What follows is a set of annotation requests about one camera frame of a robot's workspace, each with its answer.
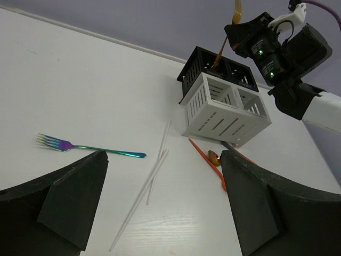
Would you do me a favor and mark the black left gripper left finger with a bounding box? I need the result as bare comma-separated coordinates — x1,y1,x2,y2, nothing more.
1,151,109,255

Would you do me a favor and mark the amber plastic fork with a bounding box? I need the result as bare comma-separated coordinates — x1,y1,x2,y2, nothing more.
211,0,242,70

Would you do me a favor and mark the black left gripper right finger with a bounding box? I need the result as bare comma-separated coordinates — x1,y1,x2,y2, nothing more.
221,150,340,255

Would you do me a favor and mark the iridescent rainbow metal fork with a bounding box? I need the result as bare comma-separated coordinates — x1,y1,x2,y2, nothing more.
36,133,147,158

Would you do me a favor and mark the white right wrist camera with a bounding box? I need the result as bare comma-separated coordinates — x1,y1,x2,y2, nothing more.
268,1,307,33

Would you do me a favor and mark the white utensil caddy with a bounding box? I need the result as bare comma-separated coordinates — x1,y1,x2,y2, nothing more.
179,73,272,148

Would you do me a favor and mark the white chopstick long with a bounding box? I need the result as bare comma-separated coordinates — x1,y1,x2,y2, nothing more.
109,149,169,252

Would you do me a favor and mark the gold metal spoon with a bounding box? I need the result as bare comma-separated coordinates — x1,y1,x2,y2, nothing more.
208,150,221,166

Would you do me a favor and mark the orange red chopstick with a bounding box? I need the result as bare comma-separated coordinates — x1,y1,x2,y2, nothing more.
221,141,257,165

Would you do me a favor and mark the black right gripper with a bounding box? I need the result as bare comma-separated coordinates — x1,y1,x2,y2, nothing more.
224,12,282,86

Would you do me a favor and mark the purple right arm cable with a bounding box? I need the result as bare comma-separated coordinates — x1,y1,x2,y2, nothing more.
305,0,341,20

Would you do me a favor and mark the black utensil caddy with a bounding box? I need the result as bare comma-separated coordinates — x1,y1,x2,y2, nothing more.
177,46,259,98

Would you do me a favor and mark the orange plastic spoon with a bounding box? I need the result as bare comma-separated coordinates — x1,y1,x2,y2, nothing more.
188,139,227,191

